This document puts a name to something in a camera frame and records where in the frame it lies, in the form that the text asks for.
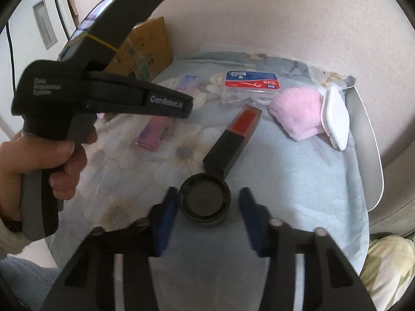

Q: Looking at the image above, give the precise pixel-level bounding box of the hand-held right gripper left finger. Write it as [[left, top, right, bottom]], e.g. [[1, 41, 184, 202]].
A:
[[49, 188, 179, 311]]

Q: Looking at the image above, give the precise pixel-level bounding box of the clear floss box blue label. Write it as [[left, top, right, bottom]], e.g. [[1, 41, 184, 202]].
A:
[[221, 70, 281, 106]]

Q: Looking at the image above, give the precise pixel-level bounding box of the light blue fleece clothing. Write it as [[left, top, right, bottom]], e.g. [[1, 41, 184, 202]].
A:
[[0, 254, 65, 311]]

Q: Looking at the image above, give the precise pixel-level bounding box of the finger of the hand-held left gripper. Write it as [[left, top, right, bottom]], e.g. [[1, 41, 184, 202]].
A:
[[61, 0, 171, 72]]

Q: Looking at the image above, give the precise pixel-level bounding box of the person's left hand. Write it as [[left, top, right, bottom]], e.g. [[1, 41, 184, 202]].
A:
[[0, 129, 98, 234]]

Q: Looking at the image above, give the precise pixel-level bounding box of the white wardrobe door with handle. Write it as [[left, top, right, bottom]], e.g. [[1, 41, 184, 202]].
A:
[[0, 0, 85, 143]]

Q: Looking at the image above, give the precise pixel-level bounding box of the cardboard box with pink paper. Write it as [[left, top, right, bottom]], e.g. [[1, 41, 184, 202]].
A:
[[105, 18, 173, 80]]

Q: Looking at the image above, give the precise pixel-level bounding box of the pink fluffy puff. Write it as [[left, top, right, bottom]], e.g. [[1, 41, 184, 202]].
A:
[[269, 89, 326, 142]]

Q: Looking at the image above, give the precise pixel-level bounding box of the red and black box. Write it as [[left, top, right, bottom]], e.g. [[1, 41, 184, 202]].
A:
[[203, 104, 262, 179]]

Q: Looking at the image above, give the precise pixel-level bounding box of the pink purple box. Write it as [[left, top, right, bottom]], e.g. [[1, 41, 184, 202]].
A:
[[134, 74, 200, 153]]

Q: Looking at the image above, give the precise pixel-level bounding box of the grey recessed cabinet handle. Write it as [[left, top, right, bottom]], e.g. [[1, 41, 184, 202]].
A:
[[32, 1, 59, 51]]

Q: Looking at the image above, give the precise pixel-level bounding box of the white tray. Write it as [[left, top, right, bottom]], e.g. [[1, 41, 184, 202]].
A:
[[198, 43, 385, 213]]

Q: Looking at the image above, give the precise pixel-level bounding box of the black round jar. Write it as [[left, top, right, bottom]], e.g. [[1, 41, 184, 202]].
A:
[[178, 174, 232, 228]]

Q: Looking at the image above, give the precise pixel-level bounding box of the white plastic clip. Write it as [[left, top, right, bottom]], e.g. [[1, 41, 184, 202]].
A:
[[319, 85, 351, 152]]

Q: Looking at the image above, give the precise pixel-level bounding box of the black cable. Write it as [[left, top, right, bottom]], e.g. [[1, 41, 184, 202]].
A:
[[5, 23, 17, 104]]

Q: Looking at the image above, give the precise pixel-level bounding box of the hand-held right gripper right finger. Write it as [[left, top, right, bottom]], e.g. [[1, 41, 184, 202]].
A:
[[238, 187, 370, 311]]

